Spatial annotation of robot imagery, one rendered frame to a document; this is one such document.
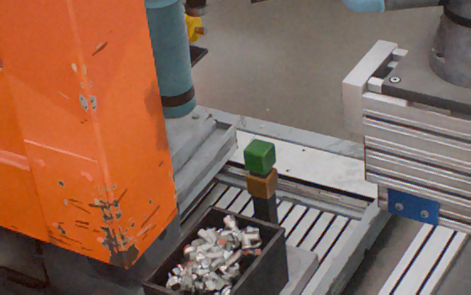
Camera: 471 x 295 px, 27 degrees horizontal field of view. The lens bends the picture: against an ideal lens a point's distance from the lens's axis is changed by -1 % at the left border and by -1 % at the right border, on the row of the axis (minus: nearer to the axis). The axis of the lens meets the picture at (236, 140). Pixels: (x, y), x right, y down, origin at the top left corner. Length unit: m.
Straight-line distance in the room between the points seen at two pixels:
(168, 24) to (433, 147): 0.61
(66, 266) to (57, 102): 0.69
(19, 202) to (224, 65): 1.49
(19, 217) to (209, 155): 0.82
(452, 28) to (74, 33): 0.51
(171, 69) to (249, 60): 1.15
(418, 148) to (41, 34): 0.57
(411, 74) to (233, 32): 1.83
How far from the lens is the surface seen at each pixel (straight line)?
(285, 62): 3.04
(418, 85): 1.42
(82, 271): 2.06
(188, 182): 2.36
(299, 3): 3.35
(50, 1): 1.35
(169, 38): 1.89
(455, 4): 1.38
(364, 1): 1.33
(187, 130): 2.40
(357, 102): 1.52
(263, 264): 1.54
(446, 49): 1.41
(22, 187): 1.64
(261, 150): 1.57
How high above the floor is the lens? 1.59
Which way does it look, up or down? 36 degrees down
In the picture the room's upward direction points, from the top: 7 degrees counter-clockwise
